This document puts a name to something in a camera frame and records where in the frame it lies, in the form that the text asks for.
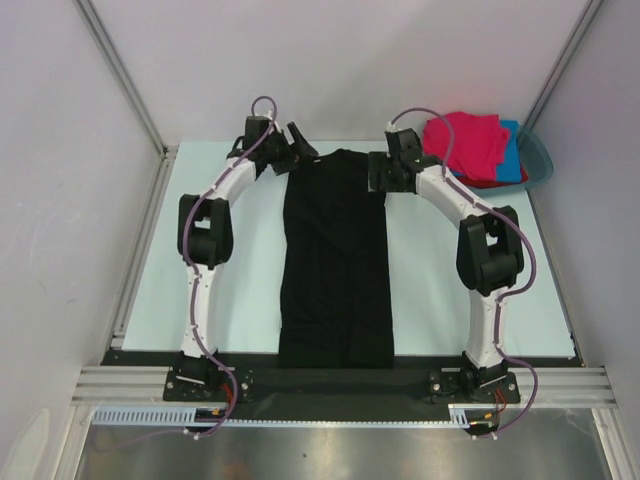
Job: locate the aluminium frame post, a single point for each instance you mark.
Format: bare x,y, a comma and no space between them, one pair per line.
577,36
111,56

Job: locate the aluminium front rail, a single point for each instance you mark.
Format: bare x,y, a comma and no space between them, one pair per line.
572,388

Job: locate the blue t shirt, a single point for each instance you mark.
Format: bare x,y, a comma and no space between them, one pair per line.
509,169

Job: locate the left aluminium frame post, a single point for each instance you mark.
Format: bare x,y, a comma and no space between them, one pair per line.
111,56

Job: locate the right white cable duct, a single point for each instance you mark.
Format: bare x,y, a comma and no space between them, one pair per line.
475,416

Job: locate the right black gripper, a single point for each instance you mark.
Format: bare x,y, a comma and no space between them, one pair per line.
378,162

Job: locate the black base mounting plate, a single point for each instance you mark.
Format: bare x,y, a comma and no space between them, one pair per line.
415,389

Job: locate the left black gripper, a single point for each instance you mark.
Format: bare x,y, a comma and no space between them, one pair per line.
301,148

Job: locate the left white cable duct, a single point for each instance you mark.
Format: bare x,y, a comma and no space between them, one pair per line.
158,416

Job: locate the pink t shirt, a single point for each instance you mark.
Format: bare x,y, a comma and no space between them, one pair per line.
479,146

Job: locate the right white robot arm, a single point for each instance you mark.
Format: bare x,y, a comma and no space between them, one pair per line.
489,255

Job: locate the teal plastic basket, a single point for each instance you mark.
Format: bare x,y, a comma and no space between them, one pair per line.
534,158

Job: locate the black t shirt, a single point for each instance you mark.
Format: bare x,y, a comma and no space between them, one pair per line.
335,298

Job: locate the white cable duct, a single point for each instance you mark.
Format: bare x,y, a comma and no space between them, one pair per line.
475,416
158,416

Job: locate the right aluminium frame post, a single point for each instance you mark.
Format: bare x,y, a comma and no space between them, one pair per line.
577,36

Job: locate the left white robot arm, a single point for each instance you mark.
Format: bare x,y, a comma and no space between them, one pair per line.
206,241

